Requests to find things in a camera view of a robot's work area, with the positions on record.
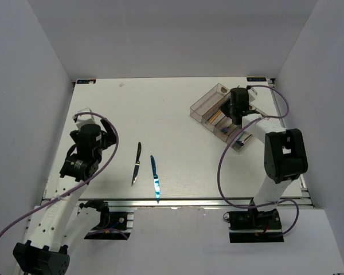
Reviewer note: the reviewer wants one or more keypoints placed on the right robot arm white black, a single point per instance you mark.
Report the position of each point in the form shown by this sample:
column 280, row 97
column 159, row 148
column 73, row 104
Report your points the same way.
column 285, row 156

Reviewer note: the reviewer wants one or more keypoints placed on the blue label right corner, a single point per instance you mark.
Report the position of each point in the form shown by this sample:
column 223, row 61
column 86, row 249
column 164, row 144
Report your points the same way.
column 256, row 79

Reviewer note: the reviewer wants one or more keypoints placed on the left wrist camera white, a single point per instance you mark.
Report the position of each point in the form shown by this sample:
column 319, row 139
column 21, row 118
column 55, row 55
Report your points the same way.
column 83, row 118

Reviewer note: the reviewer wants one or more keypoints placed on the orange chopstick diagonal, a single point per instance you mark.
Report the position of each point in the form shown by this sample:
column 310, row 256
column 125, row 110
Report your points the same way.
column 212, row 115

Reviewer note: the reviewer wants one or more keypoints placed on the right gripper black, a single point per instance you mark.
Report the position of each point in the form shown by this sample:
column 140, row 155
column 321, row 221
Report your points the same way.
column 223, row 108

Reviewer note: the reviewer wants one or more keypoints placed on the blue label corner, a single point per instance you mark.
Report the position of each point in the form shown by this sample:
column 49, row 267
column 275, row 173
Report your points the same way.
column 256, row 79
column 85, row 81

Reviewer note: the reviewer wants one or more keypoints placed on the orange chopstick horizontal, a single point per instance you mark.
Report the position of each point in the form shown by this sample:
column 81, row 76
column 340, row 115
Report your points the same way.
column 215, row 116

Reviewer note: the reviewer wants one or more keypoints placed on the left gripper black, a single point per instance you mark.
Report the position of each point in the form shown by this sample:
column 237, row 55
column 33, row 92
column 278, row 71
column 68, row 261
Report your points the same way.
column 109, row 138

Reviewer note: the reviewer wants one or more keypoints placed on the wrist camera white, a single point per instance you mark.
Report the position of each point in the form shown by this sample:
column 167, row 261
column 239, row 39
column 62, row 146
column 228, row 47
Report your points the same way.
column 252, row 93
column 83, row 118

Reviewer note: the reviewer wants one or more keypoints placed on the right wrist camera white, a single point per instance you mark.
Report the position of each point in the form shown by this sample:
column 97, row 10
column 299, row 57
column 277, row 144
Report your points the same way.
column 252, row 93

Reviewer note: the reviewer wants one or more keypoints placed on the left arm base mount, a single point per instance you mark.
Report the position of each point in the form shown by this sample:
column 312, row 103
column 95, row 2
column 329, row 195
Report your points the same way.
column 113, row 225

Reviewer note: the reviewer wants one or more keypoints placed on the blue label left corner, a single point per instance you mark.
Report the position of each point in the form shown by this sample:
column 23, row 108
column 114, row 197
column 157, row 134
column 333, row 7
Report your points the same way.
column 85, row 81

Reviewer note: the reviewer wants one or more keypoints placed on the blue iridescent knife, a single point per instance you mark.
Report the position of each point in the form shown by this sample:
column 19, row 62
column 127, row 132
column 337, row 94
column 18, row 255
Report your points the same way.
column 156, row 179

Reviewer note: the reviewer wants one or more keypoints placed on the clear compartment organizer tray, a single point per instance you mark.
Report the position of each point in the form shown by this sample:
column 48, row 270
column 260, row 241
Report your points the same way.
column 198, row 109

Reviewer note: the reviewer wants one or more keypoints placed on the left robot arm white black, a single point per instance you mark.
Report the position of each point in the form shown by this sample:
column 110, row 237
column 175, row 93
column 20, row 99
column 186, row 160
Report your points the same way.
column 66, row 222

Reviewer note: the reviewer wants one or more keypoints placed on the black spoon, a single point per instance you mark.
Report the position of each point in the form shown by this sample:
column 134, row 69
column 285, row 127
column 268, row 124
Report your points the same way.
column 247, row 140

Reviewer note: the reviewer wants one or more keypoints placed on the iridescent purple spoon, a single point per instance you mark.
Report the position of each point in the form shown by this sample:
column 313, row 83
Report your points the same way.
column 242, row 139

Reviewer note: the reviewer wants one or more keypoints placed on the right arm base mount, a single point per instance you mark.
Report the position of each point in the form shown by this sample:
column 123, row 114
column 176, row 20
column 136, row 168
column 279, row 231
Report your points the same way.
column 252, row 226

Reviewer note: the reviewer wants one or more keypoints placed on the black handle silver knife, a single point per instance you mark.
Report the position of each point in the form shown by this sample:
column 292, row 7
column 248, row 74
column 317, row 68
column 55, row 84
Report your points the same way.
column 137, row 163

